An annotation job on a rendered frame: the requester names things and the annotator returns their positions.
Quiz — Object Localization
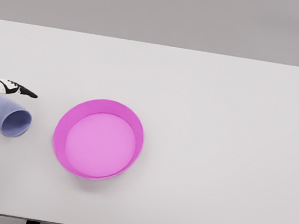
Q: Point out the pink round plate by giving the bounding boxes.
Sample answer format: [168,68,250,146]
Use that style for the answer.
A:
[47,92,150,187]

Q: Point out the lavender blue cup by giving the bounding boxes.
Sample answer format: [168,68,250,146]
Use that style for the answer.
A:
[0,94,36,141]

